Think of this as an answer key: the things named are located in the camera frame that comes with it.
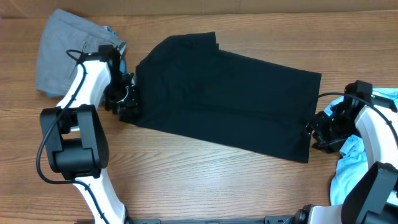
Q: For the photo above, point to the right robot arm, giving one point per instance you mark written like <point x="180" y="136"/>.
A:
<point x="374" y="119"/>

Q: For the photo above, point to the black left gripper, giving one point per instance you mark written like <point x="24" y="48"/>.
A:
<point x="132" y="104"/>

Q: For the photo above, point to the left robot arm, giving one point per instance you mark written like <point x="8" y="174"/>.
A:
<point x="74" y="149"/>

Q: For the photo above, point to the black t-shirt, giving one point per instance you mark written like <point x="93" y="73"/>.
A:
<point x="188" y="86"/>

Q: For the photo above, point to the blue folded garment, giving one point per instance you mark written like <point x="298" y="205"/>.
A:
<point x="110" y="30"/>

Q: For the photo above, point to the light blue t-shirt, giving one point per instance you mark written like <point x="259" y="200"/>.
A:
<point x="353" y="163"/>

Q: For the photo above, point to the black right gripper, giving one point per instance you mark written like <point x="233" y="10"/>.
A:
<point x="331" y="146"/>

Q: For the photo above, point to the grey folded shorts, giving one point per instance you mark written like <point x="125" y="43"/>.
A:
<point x="62" y="56"/>

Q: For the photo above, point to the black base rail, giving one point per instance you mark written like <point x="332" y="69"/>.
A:
<point x="266" y="220"/>

